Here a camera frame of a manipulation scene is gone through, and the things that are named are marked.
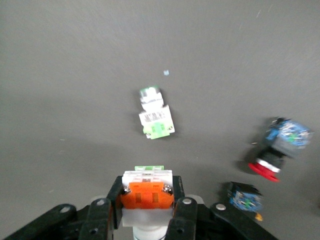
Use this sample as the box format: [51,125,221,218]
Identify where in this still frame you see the green button orange contact block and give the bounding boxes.
[120,164,175,240]

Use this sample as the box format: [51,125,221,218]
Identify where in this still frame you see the red push button switch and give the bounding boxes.
[248,116,313,183]
[226,181,264,222]

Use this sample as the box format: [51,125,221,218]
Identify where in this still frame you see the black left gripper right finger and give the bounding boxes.
[166,175,199,240]

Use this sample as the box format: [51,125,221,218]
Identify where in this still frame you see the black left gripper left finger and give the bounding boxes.
[79,175,124,240]

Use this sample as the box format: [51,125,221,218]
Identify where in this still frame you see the dark grey table mat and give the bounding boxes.
[0,0,320,240]

